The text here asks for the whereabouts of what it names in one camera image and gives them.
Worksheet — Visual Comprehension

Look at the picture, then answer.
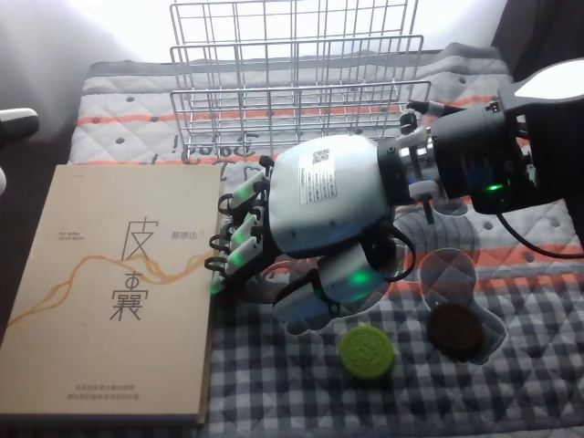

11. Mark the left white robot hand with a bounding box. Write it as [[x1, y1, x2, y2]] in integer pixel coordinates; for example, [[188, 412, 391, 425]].
[[0, 107, 40, 196]]

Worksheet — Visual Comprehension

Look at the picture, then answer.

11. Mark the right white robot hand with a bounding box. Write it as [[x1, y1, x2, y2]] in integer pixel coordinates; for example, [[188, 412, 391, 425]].
[[203, 134, 414, 338]]

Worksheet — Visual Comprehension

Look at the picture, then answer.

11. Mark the beige hardcover book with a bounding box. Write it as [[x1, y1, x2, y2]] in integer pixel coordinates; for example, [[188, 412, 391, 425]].
[[0, 163, 224, 428]]

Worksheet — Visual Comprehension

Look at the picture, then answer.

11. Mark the green toy sandwich cookie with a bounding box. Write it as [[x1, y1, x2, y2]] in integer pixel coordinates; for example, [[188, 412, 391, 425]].
[[337, 324, 396, 382]]

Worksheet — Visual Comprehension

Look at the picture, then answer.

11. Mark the brown toy sandwich cookie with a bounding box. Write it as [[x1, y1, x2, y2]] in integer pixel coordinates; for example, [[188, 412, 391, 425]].
[[426, 303, 485, 362]]

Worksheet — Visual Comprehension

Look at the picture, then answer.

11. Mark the grey quilt with bear print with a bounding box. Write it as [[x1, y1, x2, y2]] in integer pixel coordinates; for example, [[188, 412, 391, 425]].
[[68, 43, 584, 438]]

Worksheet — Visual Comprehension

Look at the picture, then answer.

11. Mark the white wire rack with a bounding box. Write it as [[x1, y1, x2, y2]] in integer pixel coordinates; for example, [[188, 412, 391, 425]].
[[169, 0, 433, 162]]

